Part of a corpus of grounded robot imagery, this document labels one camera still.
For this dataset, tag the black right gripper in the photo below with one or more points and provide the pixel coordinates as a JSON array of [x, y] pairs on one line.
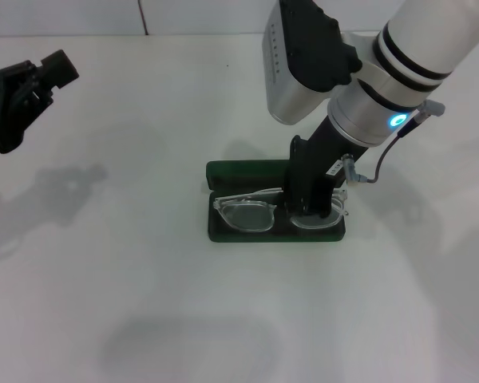
[[311, 175]]

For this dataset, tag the green glasses case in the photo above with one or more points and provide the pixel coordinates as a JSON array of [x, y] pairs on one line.
[[243, 171]]

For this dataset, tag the clear plastic glasses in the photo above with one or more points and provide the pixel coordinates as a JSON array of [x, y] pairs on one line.
[[243, 217]]

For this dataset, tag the white and silver right arm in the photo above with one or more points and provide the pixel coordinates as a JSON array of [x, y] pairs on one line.
[[423, 36]]

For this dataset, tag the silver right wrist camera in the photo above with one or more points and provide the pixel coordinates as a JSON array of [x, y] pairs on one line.
[[287, 91]]

